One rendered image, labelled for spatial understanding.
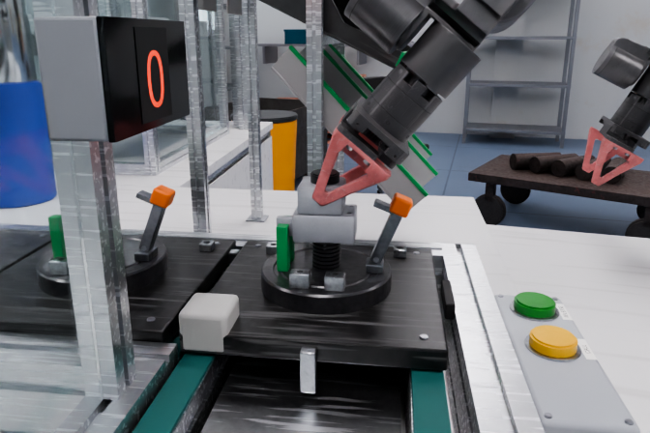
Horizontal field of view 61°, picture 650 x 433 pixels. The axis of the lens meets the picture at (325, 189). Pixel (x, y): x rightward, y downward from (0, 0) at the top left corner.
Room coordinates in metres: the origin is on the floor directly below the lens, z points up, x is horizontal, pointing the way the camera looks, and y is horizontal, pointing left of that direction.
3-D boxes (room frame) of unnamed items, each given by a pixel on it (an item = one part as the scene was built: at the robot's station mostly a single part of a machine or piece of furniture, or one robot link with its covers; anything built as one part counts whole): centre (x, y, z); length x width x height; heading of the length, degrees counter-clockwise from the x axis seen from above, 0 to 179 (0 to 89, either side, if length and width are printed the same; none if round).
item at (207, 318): (0.47, 0.11, 0.97); 0.05 x 0.05 x 0.04; 83
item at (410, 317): (0.55, 0.00, 0.96); 0.24 x 0.24 x 0.02; 83
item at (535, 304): (0.51, -0.21, 0.96); 0.04 x 0.04 x 0.02
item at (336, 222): (0.55, 0.01, 1.06); 0.08 x 0.04 x 0.07; 83
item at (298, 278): (0.51, 0.02, 1.00); 0.02 x 0.01 x 0.02; 83
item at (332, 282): (0.50, -0.01, 1.00); 0.02 x 0.01 x 0.02; 83
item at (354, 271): (0.55, 0.00, 0.98); 0.14 x 0.14 x 0.02
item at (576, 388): (0.44, -0.20, 0.93); 0.21 x 0.07 x 0.06; 173
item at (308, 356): (0.43, 0.01, 0.95); 0.01 x 0.01 x 0.04; 83
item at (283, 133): (3.73, 0.41, 0.36); 0.45 x 0.45 x 0.72
